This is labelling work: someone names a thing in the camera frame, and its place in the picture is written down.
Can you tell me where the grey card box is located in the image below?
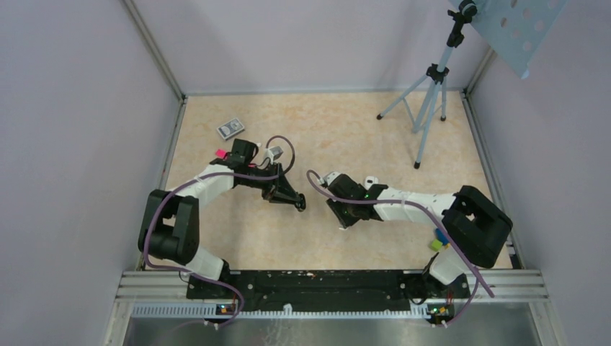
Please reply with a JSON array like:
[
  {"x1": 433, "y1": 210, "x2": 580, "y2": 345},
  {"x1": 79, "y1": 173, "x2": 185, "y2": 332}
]
[{"x1": 216, "y1": 117, "x2": 245, "y2": 141}]

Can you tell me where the blue block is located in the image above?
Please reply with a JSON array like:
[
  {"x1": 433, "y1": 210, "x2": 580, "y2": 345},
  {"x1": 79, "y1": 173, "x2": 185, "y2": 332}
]
[{"x1": 434, "y1": 229, "x2": 449, "y2": 246}]

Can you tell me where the black round charging case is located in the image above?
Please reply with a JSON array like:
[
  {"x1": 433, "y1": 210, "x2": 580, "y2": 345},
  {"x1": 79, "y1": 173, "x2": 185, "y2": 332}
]
[{"x1": 295, "y1": 193, "x2": 307, "y2": 212}]

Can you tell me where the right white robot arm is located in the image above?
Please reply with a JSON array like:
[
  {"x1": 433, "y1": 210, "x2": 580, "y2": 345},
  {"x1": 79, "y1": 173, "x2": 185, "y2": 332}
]
[{"x1": 318, "y1": 172, "x2": 513, "y2": 297}]

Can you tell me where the perforated blue metal plate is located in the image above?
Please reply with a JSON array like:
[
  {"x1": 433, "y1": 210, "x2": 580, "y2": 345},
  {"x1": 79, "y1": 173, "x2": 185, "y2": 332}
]
[{"x1": 450, "y1": 0, "x2": 568, "y2": 79}]

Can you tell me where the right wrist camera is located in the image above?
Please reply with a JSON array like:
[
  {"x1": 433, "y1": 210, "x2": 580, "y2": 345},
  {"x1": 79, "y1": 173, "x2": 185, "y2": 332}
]
[{"x1": 318, "y1": 172, "x2": 341, "y2": 189}]

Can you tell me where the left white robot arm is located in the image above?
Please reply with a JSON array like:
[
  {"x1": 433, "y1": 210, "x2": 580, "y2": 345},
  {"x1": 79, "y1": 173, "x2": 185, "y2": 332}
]
[{"x1": 138, "y1": 139, "x2": 306, "y2": 298}]

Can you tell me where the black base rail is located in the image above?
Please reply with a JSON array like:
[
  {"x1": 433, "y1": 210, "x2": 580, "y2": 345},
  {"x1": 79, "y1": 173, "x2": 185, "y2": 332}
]
[{"x1": 186, "y1": 270, "x2": 470, "y2": 312}]

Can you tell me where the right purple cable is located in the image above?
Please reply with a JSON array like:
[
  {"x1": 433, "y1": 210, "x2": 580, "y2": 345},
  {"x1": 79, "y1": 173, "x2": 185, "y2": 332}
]
[{"x1": 305, "y1": 169, "x2": 496, "y2": 327}]

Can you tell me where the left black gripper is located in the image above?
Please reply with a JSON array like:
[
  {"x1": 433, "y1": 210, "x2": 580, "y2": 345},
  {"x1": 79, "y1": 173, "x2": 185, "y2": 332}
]
[{"x1": 240, "y1": 161, "x2": 300, "y2": 204}]

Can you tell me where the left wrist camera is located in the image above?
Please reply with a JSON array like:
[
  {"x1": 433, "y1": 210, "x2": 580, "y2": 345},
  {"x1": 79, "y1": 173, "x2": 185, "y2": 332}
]
[{"x1": 264, "y1": 146, "x2": 284, "y2": 164}]

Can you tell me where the green cube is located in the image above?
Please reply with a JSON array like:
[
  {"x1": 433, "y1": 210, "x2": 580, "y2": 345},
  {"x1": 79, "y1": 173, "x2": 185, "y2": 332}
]
[{"x1": 429, "y1": 239, "x2": 444, "y2": 252}]

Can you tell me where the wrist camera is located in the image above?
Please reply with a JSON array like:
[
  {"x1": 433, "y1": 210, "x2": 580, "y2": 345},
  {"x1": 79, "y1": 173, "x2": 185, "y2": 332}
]
[
  {"x1": 318, "y1": 172, "x2": 341, "y2": 189},
  {"x1": 264, "y1": 146, "x2": 284, "y2": 164}
]

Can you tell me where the grey tripod stand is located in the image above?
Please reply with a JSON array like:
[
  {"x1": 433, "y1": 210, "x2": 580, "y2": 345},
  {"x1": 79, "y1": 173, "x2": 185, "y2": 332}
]
[{"x1": 376, "y1": 1, "x2": 478, "y2": 169}]

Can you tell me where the white comb cable duct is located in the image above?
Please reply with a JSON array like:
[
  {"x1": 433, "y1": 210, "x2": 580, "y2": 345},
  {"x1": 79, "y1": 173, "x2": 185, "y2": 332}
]
[{"x1": 131, "y1": 303, "x2": 430, "y2": 320}]

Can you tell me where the pink marker strip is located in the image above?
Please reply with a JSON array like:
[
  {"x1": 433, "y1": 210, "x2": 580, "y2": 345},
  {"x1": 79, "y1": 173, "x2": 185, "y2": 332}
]
[{"x1": 215, "y1": 149, "x2": 227, "y2": 159}]

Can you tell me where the white charging case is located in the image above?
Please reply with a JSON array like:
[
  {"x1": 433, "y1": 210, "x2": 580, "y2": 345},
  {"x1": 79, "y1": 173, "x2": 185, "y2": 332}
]
[{"x1": 363, "y1": 176, "x2": 379, "y2": 190}]

